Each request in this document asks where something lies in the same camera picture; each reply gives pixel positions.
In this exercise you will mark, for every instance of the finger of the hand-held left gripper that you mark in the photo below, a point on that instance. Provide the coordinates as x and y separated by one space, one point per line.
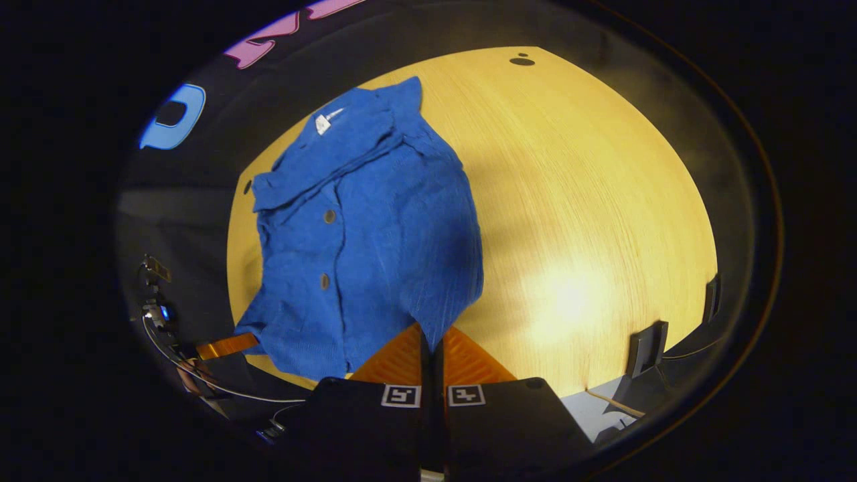
227 346

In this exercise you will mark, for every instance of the black table clamp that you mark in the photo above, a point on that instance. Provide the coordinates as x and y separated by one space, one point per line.
646 348

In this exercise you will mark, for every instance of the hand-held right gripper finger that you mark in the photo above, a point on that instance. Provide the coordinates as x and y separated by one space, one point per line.
440 428
427 428

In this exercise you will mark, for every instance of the blue button shirt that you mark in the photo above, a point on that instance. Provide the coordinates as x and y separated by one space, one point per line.
375 254

